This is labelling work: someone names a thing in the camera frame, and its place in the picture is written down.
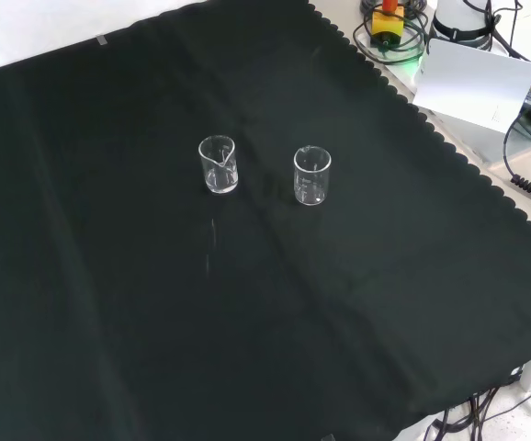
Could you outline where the clear glass beaker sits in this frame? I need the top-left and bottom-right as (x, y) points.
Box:
(198, 134), (240, 195)
(293, 145), (333, 207)

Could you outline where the black cloth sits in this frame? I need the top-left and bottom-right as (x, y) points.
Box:
(0, 0), (531, 441)

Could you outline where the yellow stop button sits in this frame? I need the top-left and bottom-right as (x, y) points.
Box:
(369, 0), (406, 49)

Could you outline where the pale board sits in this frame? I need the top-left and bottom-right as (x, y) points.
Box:
(412, 38), (531, 135)

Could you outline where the black cable loop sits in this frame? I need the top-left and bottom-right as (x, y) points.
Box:
(352, 0), (432, 66)

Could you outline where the black cable with ribbed sleeve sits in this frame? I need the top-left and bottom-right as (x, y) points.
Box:
(503, 94), (531, 203)

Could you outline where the black cable bundle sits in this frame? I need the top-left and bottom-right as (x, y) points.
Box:
(424, 384), (531, 441)

